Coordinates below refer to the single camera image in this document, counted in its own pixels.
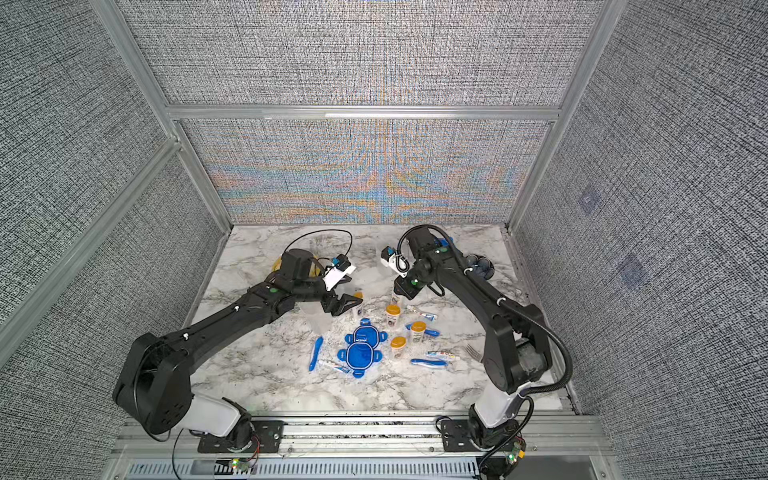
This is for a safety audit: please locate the toothpaste tube back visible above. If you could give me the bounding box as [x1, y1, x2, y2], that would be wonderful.
[406, 305, 438, 322]

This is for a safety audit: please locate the toothpaste tube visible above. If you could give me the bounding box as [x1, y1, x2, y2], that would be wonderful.
[426, 351, 459, 361]
[406, 305, 438, 322]
[318, 359, 354, 376]

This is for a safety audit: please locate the blue toothbrush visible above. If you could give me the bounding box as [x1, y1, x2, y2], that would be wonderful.
[308, 336, 324, 372]
[405, 324, 441, 338]
[410, 358, 449, 368]

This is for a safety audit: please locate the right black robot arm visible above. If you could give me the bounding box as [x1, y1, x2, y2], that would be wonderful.
[380, 224, 574, 452]

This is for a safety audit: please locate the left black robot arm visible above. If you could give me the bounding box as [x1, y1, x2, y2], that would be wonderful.
[112, 249, 362, 452]

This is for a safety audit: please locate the clear container front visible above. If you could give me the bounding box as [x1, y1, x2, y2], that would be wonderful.
[300, 302, 332, 336]

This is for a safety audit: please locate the orange cap bottle left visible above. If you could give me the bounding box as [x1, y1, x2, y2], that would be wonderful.
[352, 291, 364, 320]

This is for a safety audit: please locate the orange cap bottle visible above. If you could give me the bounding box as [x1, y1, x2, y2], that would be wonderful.
[385, 304, 402, 328]
[352, 291, 364, 320]
[390, 336, 407, 359]
[410, 321, 426, 343]

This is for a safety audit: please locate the orange cap bottle centre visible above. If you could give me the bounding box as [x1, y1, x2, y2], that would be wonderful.
[385, 304, 402, 328]

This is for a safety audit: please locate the orange cap bottle right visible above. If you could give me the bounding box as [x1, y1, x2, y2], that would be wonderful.
[410, 321, 426, 343]

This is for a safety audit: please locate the blue lid upper centre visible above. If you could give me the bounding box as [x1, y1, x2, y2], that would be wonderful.
[345, 318, 389, 349]

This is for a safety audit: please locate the orange cap bottle front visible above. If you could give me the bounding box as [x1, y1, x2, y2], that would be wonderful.
[390, 336, 407, 359]

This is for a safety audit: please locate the blue lid lower centre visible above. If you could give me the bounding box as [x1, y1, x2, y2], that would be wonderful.
[337, 342, 383, 379]

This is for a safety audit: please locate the toothpaste tube front left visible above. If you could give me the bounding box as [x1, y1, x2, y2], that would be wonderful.
[318, 359, 354, 376]

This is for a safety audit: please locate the dark blue bowl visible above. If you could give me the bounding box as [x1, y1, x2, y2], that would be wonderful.
[466, 254, 495, 280]

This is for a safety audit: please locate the toothpaste tube right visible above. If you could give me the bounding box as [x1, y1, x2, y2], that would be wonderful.
[426, 351, 459, 361]

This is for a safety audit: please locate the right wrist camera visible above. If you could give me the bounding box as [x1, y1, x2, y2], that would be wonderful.
[380, 246, 410, 277]

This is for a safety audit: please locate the green handled fork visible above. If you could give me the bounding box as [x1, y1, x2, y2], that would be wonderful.
[464, 344, 483, 363]

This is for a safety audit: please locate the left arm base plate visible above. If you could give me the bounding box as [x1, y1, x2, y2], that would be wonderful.
[197, 419, 285, 454]

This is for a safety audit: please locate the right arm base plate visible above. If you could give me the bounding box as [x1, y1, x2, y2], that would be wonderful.
[436, 418, 520, 453]

